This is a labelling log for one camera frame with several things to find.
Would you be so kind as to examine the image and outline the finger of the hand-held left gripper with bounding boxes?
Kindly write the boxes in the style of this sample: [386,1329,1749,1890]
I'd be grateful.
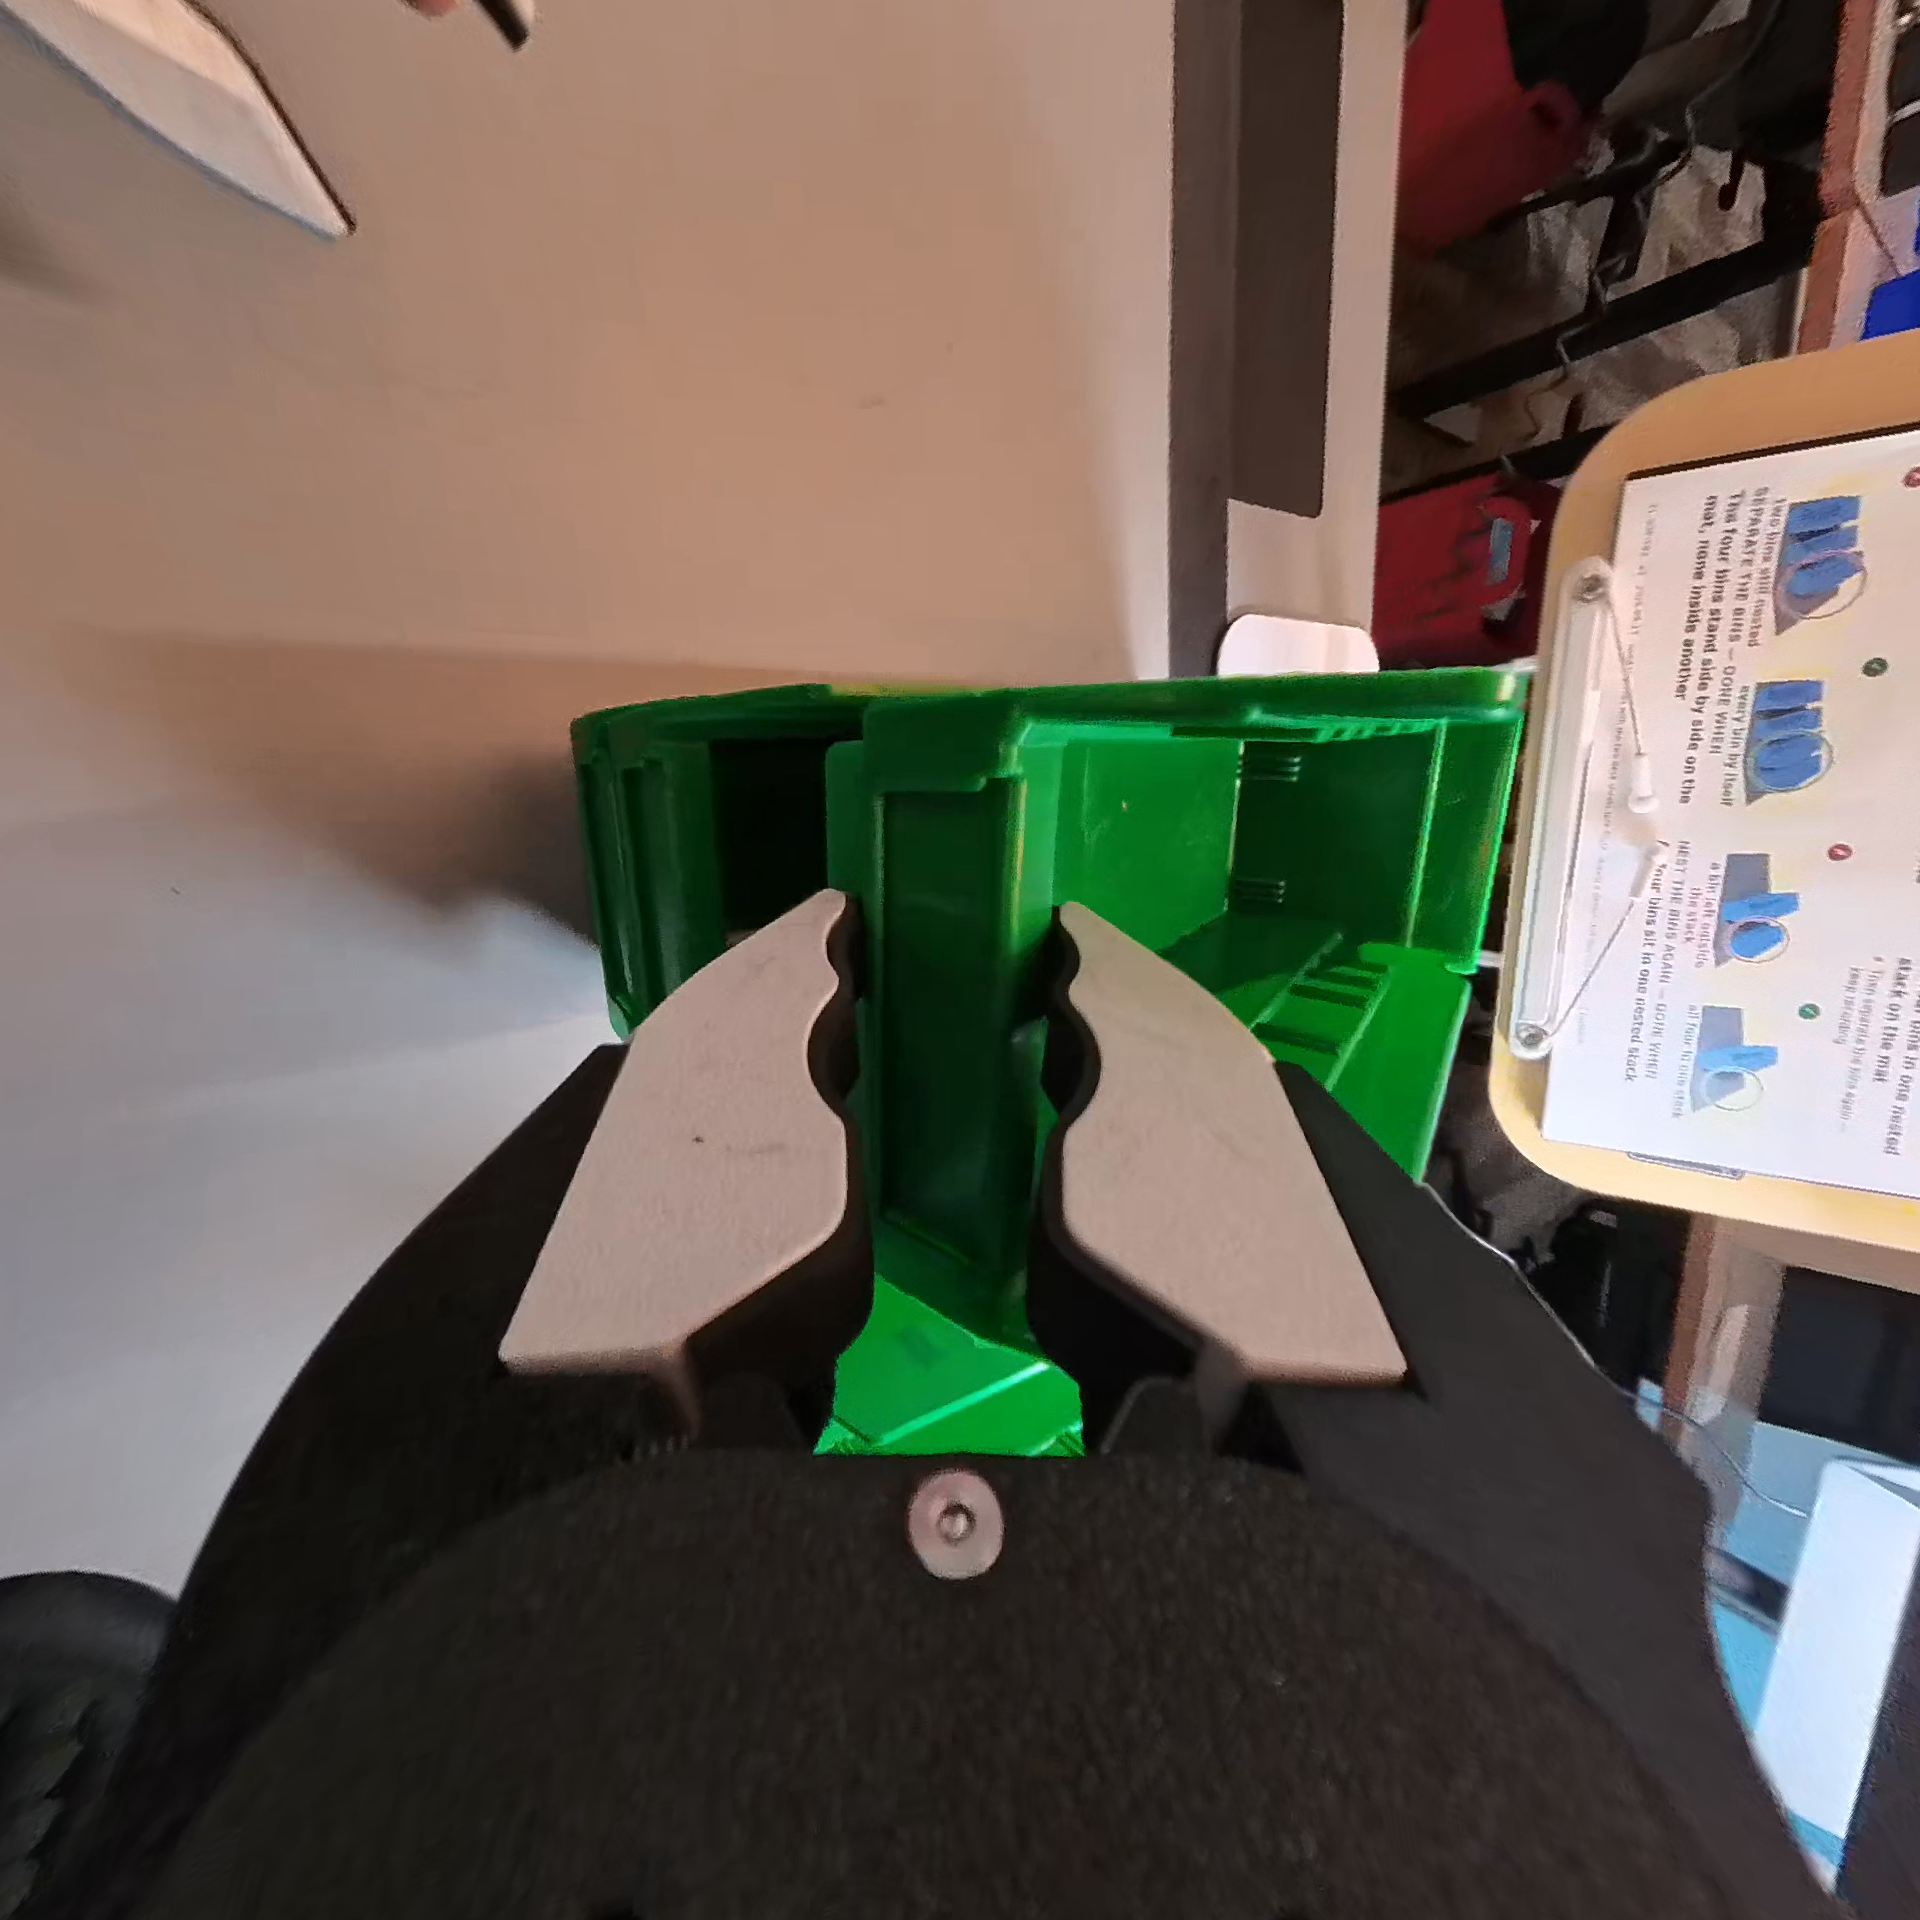
[27,0,358,244]

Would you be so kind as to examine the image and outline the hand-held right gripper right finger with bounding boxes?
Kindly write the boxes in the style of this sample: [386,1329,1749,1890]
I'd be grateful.
[1027,901,1412,1442]

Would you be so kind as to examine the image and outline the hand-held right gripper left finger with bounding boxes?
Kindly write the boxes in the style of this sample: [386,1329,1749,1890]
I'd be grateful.
[496,886,875,1441]

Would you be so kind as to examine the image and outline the green plastic bin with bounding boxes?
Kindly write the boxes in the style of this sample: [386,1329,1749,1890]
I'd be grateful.
[701,688,880,962]
[630,688,720,1021]
[569,688,645,1044]
[816,673,1530,1461]

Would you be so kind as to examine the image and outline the light grey desk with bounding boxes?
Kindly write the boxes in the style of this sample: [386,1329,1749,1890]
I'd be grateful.
[0,0,1412,1608]

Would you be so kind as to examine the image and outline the white instruction poster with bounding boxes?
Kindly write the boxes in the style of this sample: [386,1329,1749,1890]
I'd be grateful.
[1536,427,1920,1203]

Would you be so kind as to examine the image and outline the red bag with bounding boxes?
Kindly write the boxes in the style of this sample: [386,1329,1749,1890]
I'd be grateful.
[1370,478,1556,673]
[1398,0,1595,261]

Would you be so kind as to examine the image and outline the black chair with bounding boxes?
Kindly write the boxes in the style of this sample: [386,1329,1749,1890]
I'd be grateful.
[0,1569,179,1920]

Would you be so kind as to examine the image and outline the curved plywood display board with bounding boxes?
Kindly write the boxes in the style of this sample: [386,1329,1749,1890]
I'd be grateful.
[1482,328,1920,1257]

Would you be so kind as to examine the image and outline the brown wooden table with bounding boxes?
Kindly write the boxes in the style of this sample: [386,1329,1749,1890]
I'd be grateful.
[1796,0,1896,356]

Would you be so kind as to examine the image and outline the thin white cable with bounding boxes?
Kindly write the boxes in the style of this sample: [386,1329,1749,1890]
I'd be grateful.
[1635,1387,1802,1521]

